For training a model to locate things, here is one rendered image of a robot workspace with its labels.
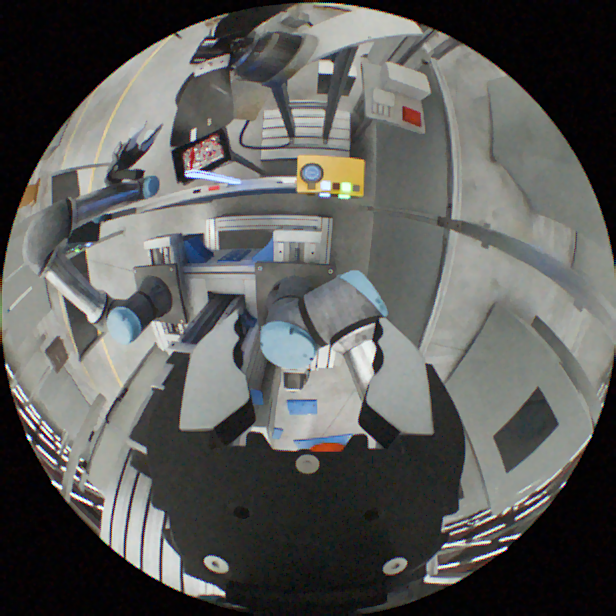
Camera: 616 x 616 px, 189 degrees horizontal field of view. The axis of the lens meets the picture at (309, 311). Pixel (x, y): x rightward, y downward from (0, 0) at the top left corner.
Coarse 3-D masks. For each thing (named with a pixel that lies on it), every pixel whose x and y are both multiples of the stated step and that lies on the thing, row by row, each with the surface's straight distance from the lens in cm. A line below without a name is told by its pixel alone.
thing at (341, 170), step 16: (304, 160) 53; (320, 160) 53; (336, 160) 53; (352, 160) 54; (320, 176) 52; (336, 176) 53; (352, 176) 53; (304, 192) 52; (320, 192) 52; (336, 192) 52; (352, 192) 53
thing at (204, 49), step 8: (208, 40) 67; (240, 40) 70; (248, 40) 67; (200, 48) 66; (208, 48) 66; (216, 48) 66; (224, 48) 66; (232, 48) 68; (240, 48) 65; (192, 56) 67; (200, 56) 66; (208, 56) 66; (216, 56) 67; (232, 56) 67; (240, 56) 66; (192, 64) 70; (232, 64) 68
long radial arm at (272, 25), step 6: (282, 12) 103; (276, 18) 94; (264, 24) 91; (270, 24) 87; (276, 24) 88; (282, 24) 90; (258, 30) 91; (264, 30) 82; (270, 30) 82; (276, 30) 84; (282, 30) 85; (288, 30) 87; (294, 30) 89
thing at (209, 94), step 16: (192, 80) 64; (208, 80) 60; (224, 80) 57; (192, 96) 60; (208, 96) 56; (224, 96) 53; (176, 112) 63; (192, 112) 57; (208, 112) 53; (224, 112) 50; (176, 128) 61; (192, 128) 55; (208, 128) 51; (176, 144) 60
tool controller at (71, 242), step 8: (88, 224) 94; (96, 224) 97; (72, 232) 90; (80, 232) 92; (88, 232) 94; (96, 232) 96; (64, 240) 93; (72, 240) 90; (80, 240) 92; (88, 240) 94; (96, 240) 96; (64, 248) 98; (72, 248) 103
